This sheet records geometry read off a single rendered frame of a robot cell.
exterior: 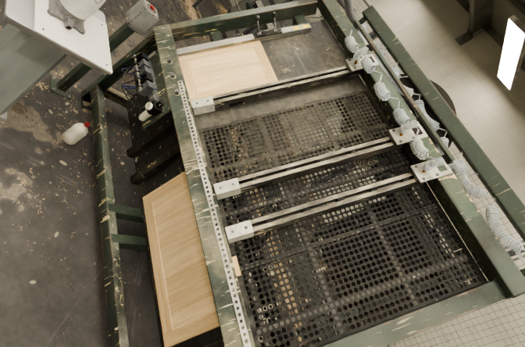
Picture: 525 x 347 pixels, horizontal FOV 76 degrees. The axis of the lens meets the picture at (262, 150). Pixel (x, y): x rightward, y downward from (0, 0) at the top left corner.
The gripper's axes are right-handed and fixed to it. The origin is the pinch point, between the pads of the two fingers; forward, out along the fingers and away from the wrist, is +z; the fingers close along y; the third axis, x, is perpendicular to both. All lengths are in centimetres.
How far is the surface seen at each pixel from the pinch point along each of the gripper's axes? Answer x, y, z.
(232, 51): -14.7, -20.9, 28.2
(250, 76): -19, -46, 25
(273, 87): -23, -63, 15
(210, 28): -9.4, 9.0, 35.2
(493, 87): -559, 45, 15
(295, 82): -36, -63, 7
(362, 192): -42, -141, 4
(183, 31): 7.5, 9.1, 43.6
